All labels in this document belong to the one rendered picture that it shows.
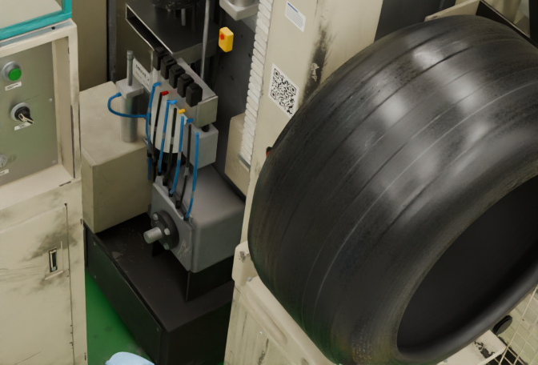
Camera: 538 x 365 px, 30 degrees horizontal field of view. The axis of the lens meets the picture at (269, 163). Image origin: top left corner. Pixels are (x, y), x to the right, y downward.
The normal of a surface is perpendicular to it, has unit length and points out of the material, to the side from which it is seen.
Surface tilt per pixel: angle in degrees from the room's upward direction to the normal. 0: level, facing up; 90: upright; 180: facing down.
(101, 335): 0
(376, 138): 37
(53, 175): 0
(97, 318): 0
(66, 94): 90
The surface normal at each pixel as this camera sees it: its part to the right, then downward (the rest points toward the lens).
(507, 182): 0.54, 0.51
